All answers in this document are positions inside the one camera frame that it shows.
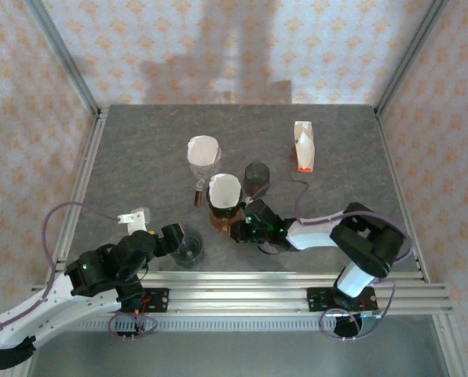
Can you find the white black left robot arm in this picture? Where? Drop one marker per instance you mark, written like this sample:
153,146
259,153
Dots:
30,318

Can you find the dark grey glass cup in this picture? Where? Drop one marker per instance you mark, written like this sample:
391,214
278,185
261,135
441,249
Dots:
189,251

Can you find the dark green glass dripper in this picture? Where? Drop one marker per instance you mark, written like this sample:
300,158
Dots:
226,211

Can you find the white paper coffee filter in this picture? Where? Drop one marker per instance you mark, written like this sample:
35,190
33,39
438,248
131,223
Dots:
202,151
225,190

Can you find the orange glass server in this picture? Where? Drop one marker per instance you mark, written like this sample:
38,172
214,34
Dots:
222,225

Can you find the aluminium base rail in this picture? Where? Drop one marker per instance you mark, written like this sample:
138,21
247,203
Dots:
238,290

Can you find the white coffee filter pack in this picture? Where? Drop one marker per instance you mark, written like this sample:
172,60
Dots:
304,147

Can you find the aluminium table side rail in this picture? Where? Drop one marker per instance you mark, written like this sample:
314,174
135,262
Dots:
88,157
391,165

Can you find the aluminium frame post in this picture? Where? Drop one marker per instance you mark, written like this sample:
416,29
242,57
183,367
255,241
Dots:
410,51
61,51

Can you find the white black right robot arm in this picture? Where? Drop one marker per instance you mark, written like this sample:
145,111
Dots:
312,235

